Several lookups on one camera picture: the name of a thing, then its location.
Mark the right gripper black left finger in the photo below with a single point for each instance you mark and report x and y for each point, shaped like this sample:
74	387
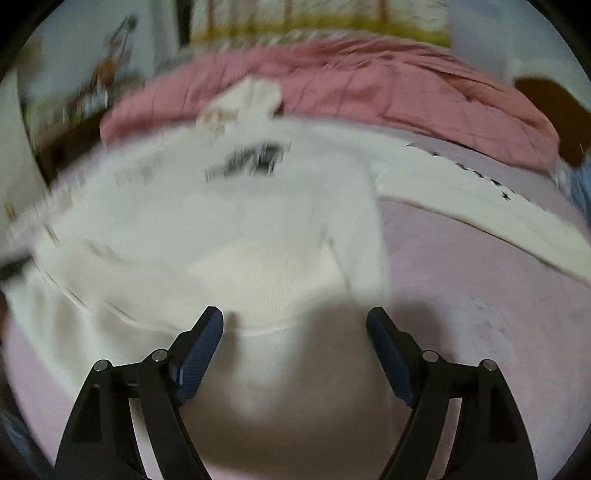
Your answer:
117	405

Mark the white zip hoodie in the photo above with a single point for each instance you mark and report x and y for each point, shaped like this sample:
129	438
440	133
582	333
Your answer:
274	221

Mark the pink bed sheet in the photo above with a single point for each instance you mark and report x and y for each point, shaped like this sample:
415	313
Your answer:
456	289

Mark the blue floral pillow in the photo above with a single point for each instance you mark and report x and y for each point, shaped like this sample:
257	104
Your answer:
575	184

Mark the dark wooden desk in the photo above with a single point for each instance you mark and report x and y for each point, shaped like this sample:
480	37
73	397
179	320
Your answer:
56	151

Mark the pink plaid quilt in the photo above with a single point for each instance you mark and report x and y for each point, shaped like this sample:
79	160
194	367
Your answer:
375	80

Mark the white carved headboard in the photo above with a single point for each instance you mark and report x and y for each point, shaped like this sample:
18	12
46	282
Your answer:
549	83

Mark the tree print curtain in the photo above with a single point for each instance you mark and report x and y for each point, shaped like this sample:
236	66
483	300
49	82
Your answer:
424	21

